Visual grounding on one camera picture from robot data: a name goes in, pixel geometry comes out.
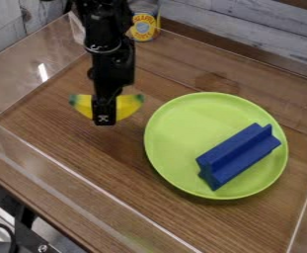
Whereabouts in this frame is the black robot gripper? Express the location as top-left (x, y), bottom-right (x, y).
top-left (87, 38), bottom-right (136, 126)

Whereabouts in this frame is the yellow toy banana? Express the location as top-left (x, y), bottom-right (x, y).
top-left (68, 94), bottom-right (144, 122)

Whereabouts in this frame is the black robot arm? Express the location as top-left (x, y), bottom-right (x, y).
top-left (68, 0), bottom-right (136, 126)

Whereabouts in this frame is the green round plate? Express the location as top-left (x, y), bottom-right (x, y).
top-left (144, 92), bottom-right (289, 200)

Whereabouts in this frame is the yellow labelled tin can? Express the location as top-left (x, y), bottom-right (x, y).
top-left (128, 0), bottom-right (159, 42)

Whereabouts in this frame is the blue T-shaped block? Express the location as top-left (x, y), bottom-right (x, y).
top-left (195, 124), bottom-right (281, 191)

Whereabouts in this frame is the black metal table leg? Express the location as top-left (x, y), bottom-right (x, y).
top-left (15, 206), bottom-right (60, 253)

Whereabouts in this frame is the clear acrylic corner bracket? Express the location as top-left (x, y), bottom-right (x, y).
top-left (68, 11), bottom-right (86, 45)

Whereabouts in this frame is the clear acrylic tray wall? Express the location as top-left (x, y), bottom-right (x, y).
top-left (0, 126), bottom-right (201, 253)

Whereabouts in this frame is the black cable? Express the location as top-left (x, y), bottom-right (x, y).
top-left (0, 222), bottom-right (20, 253)

